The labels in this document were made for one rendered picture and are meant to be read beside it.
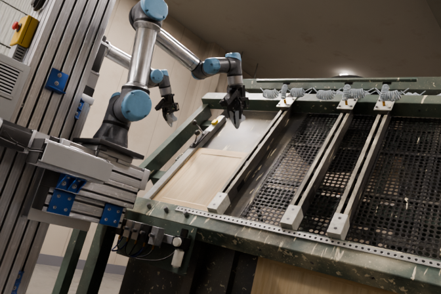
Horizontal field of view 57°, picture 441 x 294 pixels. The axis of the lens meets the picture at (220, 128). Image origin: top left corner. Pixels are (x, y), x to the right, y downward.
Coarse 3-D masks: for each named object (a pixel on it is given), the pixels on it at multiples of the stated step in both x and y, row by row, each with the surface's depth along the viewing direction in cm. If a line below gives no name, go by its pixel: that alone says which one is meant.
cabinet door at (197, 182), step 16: (192, 160) 267; (208, 160) 263; (224, 160) 258; (240, 160) 253; (176, 176) 257; (192, 176) 252; (208, 176) 248; (224, 176) 243; (160, 192) 246; (176, 192) 242; (192, 192) 238; (208, 192) 234
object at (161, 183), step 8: (224, 120) 305; (208, 128) 295; (216, 128) 296; (208, 136) 288; (200, 144) 281; (192, 152) 274; (184, 160) 267; (176, 168) 261; (168, 176) 255; (160, 184) 250; (152, 192) 245
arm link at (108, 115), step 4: (112, 96) 172; (116, 96) 171; (112, 100) 171; (108, 104) 173; (112, 104) 168; (108, 108) 171; (112, 108) 167; (108, 112) 170; (112, 112) 167; (104, 116) 171; (108, 116) 169; (112, 116) 168; (112, 120) 168; (116, 120) 168; (124, 124) 170; (128, 124) 172
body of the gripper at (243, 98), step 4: (228, 88) 195; (232, 88) 196; (236, 88) 195; (240, 88) 197; (244, 88) 198; (240, 92) 197; (244, 92) 198; (236, 96) 195; (240, 96) 197; (244, 96) 198; (232, 100) 195; (236, 100) 193; (240, 100) 194; (244, 100) 198; (248, 100) 198; (232, 104) 195; (236, 104) 193; (244, 104) 197; (248, 104) 198; (232, 108) 195; (236, 108) 194
